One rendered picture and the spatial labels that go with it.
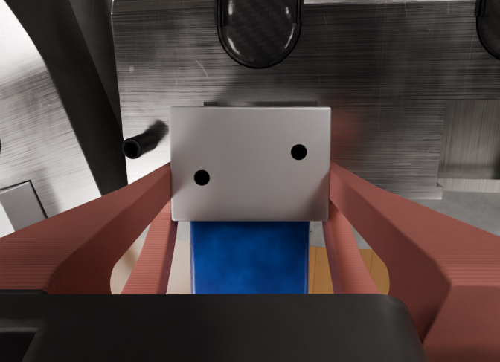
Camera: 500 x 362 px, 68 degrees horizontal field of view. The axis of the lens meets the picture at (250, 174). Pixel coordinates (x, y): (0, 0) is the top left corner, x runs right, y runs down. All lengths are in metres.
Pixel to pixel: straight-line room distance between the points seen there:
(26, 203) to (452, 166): 0.25
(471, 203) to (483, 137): 0.09
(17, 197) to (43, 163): 0.03
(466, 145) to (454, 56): 0.05
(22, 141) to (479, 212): 0.31
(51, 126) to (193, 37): 0.12
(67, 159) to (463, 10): 0.22
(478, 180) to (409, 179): 0.04
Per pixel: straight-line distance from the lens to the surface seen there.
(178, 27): 0.18
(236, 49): 0.18
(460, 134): 0.22
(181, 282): 0.33
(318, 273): 0.30
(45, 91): 0.26
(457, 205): 0.30
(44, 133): 0.26
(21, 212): 0.27
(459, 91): 0.19
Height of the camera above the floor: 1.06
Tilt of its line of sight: 73 degrees down
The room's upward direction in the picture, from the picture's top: 151 degrees counter-clockwise
